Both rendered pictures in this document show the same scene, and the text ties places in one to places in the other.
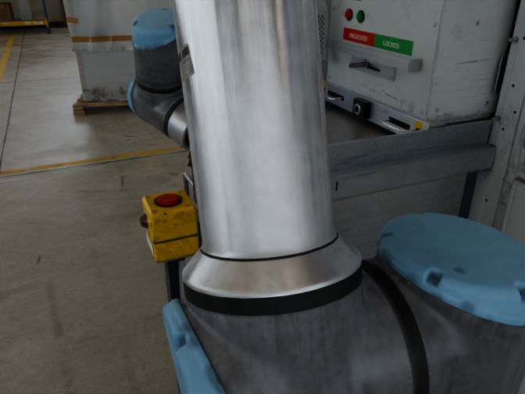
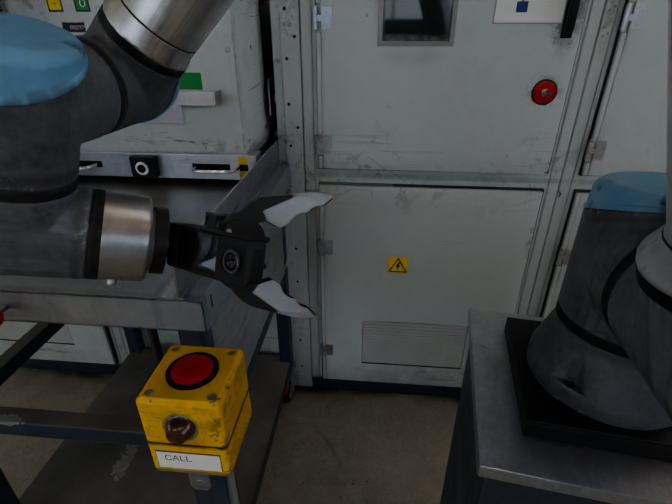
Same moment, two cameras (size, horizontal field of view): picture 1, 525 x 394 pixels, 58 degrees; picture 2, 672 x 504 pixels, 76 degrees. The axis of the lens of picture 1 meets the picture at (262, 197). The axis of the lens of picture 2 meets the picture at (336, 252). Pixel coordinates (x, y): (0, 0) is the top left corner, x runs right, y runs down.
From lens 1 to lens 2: 61 cm
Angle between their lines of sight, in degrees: 54
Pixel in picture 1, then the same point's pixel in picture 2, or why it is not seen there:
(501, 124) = (287, 142)
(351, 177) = not seen: hidden behind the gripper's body
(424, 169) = not seen: hidden behind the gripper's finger
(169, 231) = (233, 410)
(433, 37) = (228, 63)
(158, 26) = (49, 46)
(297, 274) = not seen: outside the picture
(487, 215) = (299, 225)
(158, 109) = (60, 230)
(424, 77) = (229, 109)
